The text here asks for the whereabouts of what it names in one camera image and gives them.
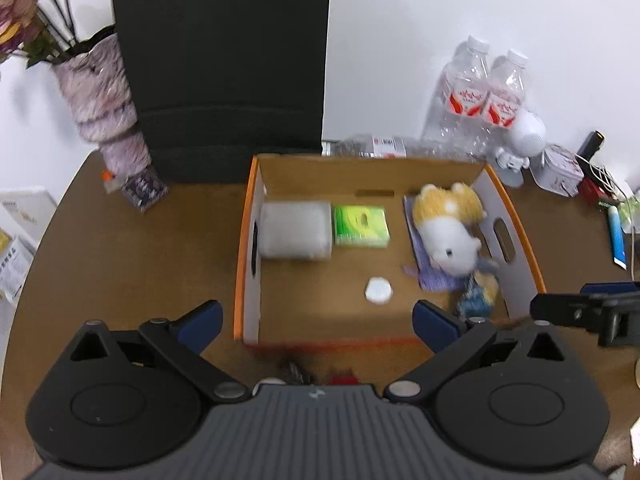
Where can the purple patterned vase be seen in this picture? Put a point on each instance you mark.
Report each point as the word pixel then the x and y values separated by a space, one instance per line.
pixel 102 105

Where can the small red item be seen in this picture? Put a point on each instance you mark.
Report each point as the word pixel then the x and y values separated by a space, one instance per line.
pixel 343 378

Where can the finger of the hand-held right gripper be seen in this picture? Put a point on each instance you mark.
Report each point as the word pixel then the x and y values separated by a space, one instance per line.
pixel 565 305

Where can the stack of white papers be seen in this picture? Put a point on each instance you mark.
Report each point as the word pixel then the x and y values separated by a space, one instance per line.
pixel 20 250

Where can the small blue and yellow toy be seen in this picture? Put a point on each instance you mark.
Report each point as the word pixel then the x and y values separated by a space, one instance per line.
pixel 479 294

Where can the small white round cap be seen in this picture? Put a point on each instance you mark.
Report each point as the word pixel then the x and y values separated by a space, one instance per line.
pixel 378 290

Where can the dried pink flowers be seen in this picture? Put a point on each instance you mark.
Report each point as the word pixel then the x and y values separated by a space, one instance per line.
pixel 22 15

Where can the crushed clear plastic bottle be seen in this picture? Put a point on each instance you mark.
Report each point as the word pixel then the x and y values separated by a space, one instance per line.
pixel 377 146

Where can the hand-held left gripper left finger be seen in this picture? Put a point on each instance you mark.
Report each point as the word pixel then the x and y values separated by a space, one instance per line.
pixel 202 322

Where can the cardboard box with orange rim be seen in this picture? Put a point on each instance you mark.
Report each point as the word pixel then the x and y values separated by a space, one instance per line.
pixel 320 290

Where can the orange and white plush toy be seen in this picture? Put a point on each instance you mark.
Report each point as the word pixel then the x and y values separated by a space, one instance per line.
pixel 447 232

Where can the white round robot toy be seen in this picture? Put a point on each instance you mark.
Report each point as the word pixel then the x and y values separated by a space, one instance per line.
pixel 525 132

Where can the white tin box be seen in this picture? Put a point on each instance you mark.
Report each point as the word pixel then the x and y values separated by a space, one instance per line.
pixel 557 167

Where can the green tissue pack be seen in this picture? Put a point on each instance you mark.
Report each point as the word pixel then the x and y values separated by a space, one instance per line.
pixel 361 226

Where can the clear water bottle red label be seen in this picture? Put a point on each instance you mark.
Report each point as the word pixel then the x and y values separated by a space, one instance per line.
pixel 502 105
pixel 457 95

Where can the purple cloth pouch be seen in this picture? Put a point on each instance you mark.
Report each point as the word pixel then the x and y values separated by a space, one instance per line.
pixel 434 276

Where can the black paper bag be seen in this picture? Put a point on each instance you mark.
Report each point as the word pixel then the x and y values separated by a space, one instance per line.
pixel 220 70

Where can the blue and white tube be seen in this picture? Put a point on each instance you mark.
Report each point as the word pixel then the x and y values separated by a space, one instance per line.
pixel 616 237

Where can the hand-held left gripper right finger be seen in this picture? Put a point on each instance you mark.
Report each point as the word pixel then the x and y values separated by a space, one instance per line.
pixel 434 327

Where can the small dark item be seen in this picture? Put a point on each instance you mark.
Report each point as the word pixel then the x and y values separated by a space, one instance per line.
pixel 298 373

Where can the red small box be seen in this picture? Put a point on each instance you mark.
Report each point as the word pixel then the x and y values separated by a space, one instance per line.
pixel 595 191

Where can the small orange capped item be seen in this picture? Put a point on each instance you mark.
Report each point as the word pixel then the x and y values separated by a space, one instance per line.
pixel 109 179

